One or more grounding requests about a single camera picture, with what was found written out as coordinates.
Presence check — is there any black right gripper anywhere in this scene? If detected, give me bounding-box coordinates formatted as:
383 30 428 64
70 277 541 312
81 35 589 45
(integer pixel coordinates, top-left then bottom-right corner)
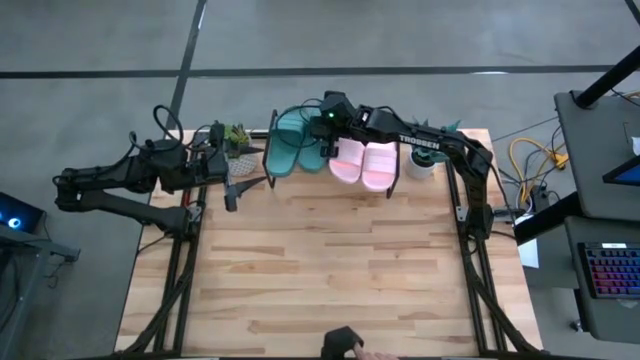
308 106 376 159

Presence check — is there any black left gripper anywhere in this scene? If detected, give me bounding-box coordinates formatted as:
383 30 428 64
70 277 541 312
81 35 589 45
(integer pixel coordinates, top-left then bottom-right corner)
189 144 269 213

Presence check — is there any green rubber slide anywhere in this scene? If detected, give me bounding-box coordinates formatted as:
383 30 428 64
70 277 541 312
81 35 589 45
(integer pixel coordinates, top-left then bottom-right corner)
264 106 304 178
298 106 330 174

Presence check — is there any pink rubber slide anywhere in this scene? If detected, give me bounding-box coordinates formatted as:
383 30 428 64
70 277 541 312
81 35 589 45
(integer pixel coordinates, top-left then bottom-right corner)
328 137 367 186
361 141 400 193

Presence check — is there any green succulent in patterned pot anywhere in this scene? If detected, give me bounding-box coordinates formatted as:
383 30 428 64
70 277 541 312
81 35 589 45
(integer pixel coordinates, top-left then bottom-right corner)
222 123 262 178

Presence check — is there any aloe plant in white pot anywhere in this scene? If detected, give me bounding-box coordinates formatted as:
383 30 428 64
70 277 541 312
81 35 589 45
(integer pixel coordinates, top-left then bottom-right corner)
402 116 462 182

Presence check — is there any black object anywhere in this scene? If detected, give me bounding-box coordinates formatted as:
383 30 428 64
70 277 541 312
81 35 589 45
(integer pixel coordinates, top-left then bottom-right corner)
321 325 366 360

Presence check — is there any person's hand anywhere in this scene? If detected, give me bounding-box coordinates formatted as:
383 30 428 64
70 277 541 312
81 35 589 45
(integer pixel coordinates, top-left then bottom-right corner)
351 343 402 360

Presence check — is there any grey metal stand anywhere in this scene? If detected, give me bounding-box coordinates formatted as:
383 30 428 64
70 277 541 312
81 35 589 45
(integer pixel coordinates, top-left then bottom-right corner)
0 224 82 360

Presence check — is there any white paper sheet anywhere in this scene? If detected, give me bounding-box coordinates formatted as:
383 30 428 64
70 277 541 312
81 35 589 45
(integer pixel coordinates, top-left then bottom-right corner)
516 213 542 270

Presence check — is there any black computer with blue light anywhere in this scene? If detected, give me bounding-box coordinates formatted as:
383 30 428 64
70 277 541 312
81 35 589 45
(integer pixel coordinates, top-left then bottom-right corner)
0 191 46 235

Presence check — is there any black bar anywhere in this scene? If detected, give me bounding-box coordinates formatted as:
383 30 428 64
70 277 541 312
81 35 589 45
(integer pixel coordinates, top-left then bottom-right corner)
511 192 584 247

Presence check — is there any grey side desk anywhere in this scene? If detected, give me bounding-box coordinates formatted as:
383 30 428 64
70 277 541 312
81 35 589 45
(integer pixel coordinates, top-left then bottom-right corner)
552 89 640 222
563 215 640 346

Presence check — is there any black round pole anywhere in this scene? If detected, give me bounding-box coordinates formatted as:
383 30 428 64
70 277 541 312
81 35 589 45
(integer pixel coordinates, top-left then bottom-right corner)
573 44 640 110

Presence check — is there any blue screen tablet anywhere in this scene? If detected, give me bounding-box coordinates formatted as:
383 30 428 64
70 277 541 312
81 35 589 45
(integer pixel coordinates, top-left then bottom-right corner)
601 154 640 188

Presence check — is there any backlit keyboard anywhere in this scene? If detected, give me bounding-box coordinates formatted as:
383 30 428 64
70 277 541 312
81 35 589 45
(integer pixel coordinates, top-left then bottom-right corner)
577 241 640 301

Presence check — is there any wooden shelf black metal frame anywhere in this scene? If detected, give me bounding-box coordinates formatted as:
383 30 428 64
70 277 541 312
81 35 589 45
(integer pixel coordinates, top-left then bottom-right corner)
262 108 403 201

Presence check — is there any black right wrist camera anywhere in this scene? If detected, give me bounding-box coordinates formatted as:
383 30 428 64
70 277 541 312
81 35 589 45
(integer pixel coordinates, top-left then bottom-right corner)
319 90 358 129

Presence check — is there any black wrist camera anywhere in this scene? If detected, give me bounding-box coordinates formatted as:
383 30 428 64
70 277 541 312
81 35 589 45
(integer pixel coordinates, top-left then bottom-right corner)
319 90 358 129
209 121 227 147

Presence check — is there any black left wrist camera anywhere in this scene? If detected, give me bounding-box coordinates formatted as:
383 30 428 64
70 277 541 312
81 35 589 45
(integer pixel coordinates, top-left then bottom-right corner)
209 121 227 147

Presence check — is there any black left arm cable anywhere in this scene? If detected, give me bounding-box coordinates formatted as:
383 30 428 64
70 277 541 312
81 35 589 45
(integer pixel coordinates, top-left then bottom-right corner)
151 104 188 148

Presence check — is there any black left table frame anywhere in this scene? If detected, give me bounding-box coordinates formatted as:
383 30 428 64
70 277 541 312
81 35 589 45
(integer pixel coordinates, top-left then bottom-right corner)
115 130 214 357

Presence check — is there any black table frame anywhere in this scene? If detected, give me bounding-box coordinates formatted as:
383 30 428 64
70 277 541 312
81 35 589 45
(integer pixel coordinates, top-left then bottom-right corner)
115 130 214 357
446 144 540 357

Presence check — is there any black right table frame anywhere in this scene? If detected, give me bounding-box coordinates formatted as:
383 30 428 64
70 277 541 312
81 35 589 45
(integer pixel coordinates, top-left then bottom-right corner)
446 144 540 357

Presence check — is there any yellow cable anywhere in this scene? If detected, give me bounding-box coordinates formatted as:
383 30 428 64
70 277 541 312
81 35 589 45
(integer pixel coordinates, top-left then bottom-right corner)
508 136 571 207

